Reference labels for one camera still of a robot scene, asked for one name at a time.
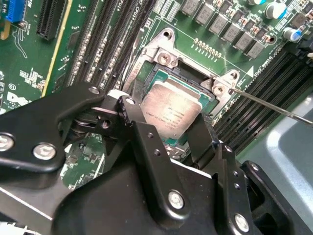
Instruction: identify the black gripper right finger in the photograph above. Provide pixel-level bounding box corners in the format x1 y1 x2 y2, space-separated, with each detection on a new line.
187 112 292 235

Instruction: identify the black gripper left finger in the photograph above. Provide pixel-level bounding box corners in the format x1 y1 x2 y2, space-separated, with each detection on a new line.
0 81 191 223

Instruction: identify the thin wire locking lever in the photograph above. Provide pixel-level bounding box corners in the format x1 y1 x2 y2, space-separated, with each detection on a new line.
230 88 313 127

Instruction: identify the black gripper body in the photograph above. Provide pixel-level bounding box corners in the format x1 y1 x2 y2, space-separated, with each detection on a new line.
52 146 231 235

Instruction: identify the silver CPU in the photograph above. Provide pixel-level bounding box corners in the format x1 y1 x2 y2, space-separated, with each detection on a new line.
140 70 217 147

